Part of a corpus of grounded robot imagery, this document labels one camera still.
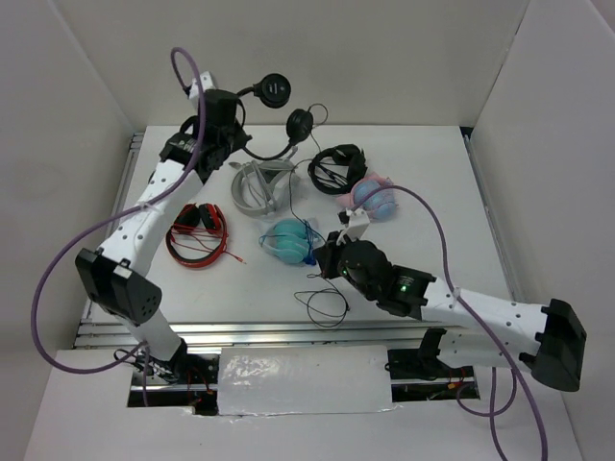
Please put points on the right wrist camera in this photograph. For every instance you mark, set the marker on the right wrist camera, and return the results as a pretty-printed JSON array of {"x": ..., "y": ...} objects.
[{"x": 355, "y": 223}]

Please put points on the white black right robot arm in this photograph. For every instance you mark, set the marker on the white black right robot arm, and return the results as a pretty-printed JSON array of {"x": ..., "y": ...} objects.
[{"x": 546, "y": 340}]

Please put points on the teal cat ear headphones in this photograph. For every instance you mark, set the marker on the teal cat ear headphones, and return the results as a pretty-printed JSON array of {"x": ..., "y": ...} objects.
[{"x": 291, "y": 241}]

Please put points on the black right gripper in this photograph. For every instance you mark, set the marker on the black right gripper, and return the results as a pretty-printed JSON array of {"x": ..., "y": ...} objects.
[{"x": 327, "y": 253}]

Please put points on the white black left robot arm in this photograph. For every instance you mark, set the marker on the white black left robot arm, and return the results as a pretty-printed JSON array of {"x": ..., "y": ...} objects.
[{"x": 115, "y": 274}]

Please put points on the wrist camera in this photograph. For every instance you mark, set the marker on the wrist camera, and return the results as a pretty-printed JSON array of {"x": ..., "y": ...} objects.
[
  {"x": 206, "y": 83},
  {"x": 355, "y": 223}
]

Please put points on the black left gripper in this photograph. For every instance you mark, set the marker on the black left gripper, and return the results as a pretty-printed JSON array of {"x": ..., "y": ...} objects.
[{"x": 241, "y": 137}]

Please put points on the white front cover panel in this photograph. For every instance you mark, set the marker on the white front cover panel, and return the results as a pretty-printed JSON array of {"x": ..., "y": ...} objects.
[{"x": 304, "y": 380}]

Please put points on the black wrapped headphones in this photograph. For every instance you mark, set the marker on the black wrapped headphones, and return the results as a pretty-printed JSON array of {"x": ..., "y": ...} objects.
[{"x": 335, "y": 170}]

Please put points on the aluminium base frame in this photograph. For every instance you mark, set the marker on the aluminium base frame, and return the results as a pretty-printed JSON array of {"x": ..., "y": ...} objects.
[{"x": 249, "y": 298}]

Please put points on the grey white headphones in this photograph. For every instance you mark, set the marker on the grey white headphones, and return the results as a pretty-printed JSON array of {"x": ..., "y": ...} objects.
[{"x": 264, "y": 187}]

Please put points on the pink and blue headphones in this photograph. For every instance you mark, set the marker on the pink and blue headphones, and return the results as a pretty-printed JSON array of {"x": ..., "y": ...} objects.
[{"x": 380, "y": 207}]

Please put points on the red black headphones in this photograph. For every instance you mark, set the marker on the red black headphones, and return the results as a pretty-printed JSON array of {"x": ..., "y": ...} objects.
[{"x": 199, "y": 236}]

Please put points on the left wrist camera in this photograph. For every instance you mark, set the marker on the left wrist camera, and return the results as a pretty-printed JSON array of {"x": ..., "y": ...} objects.
[{"x": 206, "y": 83}]

